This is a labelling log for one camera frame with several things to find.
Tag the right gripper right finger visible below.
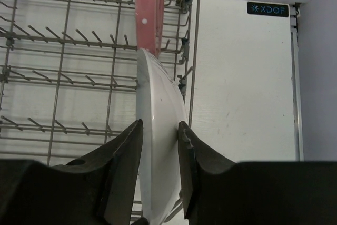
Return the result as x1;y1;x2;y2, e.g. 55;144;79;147
178;121;237;220

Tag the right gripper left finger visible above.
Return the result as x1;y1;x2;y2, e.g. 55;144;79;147
53;120;143;224

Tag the white oval plate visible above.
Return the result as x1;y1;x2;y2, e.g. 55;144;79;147
136;48;187;224

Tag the right XDOF label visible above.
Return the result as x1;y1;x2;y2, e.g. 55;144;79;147
247;2;289;17

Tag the pink polka dot plate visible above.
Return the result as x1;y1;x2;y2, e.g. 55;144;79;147
135;0;164;57

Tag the grey wire dish rack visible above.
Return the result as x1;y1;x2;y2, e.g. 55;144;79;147
0;0;202;225

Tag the aluminium frame rail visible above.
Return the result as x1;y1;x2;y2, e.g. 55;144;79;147
289;3;304;161

